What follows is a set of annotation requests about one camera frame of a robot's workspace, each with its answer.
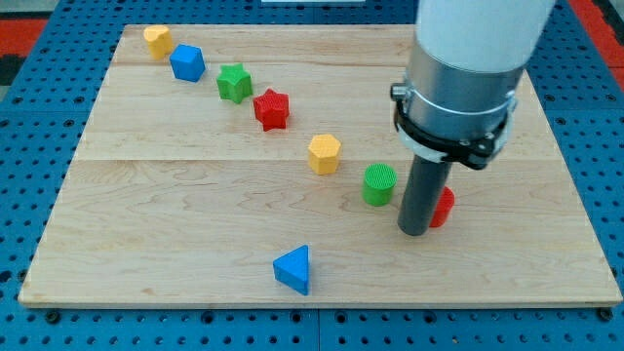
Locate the red cylinder block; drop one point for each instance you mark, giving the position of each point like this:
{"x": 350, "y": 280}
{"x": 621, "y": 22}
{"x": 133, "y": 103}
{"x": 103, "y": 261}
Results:
{"x": 443, "y": 208}

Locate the blue pentagon block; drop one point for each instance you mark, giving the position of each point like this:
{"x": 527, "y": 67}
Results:
{"x": 187, "y": 63}

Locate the red star block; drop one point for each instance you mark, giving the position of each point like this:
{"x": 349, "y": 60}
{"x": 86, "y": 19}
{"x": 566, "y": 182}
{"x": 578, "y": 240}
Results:
{"x": 272, "y": 110}

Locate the yellow hexagon block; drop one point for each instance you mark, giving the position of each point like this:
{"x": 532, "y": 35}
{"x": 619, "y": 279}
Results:
{"x": 323, "y": 154}

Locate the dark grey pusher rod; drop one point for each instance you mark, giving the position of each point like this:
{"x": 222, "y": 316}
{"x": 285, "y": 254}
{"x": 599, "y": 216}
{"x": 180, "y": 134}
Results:
{"x": 423, "y": 190}

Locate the blue triangle block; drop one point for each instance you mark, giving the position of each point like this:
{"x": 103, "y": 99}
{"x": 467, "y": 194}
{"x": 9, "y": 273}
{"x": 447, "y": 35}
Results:
{"x": 292, "y": 269}

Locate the light wooden board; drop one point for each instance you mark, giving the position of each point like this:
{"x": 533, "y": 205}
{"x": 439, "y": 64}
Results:
{"x": 178, "y": 199}

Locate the green cylinder block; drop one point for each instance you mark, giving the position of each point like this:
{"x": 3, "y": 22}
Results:
{"x": 378, "y": 184}

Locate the yellow heart block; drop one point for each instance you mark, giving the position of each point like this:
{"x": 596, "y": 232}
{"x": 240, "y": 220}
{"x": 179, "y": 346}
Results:
{"x": 159, "y": 40}

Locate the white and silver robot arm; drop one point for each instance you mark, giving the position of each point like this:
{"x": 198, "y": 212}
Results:
{"x": 456, "y": 100}

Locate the green star block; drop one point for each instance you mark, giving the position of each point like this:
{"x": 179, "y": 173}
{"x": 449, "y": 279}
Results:
{"x": 234, "y": 82}

